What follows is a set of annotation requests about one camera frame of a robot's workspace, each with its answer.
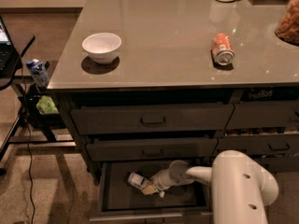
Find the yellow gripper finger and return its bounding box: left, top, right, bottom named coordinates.
left=142, top=184, right=156, bottom=195

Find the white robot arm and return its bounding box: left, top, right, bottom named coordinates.
left=141, top=150, right=278, bottom=224

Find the open bottom drawer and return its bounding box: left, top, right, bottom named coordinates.
left=90, top=160, right=213, bottom=224

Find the middle left drawer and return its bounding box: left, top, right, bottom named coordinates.
left=86, top=137, right=217, bottom=161

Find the top left drawer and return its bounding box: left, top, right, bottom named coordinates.
left=70, top=104, right=234, bottom=135

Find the dark drawer cabinet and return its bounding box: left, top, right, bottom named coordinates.
left=49, top=0, right=299, bottom=224

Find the bottom right drawer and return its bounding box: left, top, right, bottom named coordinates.
left=259, top=157, right=299, bottom=172

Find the top right drawer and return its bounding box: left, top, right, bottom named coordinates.
left=226, top=101, right=299, bottom=129

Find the middle right drawer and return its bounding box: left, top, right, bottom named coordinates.
left=214, top=134, right=299, bottom=156

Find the green snack bag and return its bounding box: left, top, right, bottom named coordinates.
left=36, top=96, right=58, bottom=115

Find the black side table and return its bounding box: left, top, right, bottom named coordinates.
left=0, top=35, right=77, bottom=175

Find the white bowl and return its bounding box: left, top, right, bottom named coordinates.
left=82, top=33, right=121, bottom=64

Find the orange soda can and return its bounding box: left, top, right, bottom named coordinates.
left=211, top=34, right=235, bottom=66

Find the black laptop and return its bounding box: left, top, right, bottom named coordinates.
left=0, top=16, right=19, bottom=76

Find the black cable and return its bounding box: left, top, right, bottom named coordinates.
left=18, top=56, right=36, bottom=224

